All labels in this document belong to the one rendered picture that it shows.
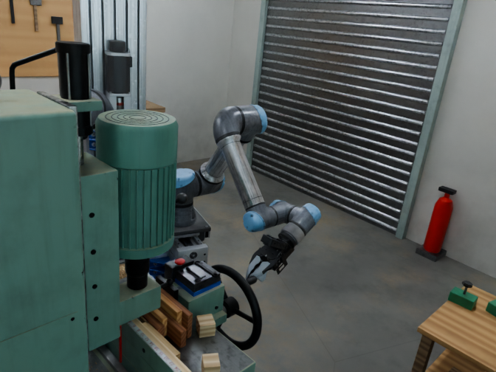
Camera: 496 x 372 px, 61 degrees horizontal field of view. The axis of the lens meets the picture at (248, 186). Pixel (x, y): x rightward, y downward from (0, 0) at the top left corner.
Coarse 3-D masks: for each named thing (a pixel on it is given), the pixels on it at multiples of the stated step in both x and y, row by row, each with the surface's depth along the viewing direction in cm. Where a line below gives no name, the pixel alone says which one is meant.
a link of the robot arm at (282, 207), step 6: (270, 204) 160; (276, 204) 156; (282, 204) 156; (288, 204) 156; (276, 210) 152; (282, 210) 153; (288, 210) 154; (282, 216) 153; (288, 216) 153; (282, 222) 154; (288, 222) 154
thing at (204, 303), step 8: (216, 288) 123; (184, 296) 118; (192, 296) 118; (200, 296) 119; (208, 296) 121; (216, 296) 124; (184, 304) 117; (192, 304) 117; (200, 304) 119; (208, 304) 122; (216, 304) 125; (192, 312) 118; (200, 312) 121; (208, 312) 123; (216, 312) 126
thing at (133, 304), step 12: (120, 288) 106; (144, 288) 107; (156, 288) 108; (120, 300) 102; (132, 300) 104; (144, 300) 107; (156, 300) 110; (120, 312) 102; (132, 312) 105; (144, 312) 108; (120, 324) 103
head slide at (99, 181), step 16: (80, 144) 84; (80, 160) 85; (96, 160) 89; (80, 176) 80; (96, 176) 82; (112, 176) 85; (96, 192) 83; (112, 192) 86; (96, 208) 84; (112, 208) 87; (96, 224) 86; (112, 224) 88; (96, 240) 87; (112, 240) 90; (96, 256) 88; (112, 256) 91; (96, 272) 89; (112, 272) 92; (96, 288) 91; (112, 288) 94; (96, 304) 92; (112, 304) 95; (96, 320) 93; (112, 320) 97; (96, 336) 95; (112, 336) 98
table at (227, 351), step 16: (224, 320) 127; (192, 336) 112; (128, 352) 109; (192, 352) 107; (208, 352) 107; (224, 352) 108; (240, 352) 108; (144, 368) 104; (192, 368) 102; (224, 368) 103; (240, 368) 103
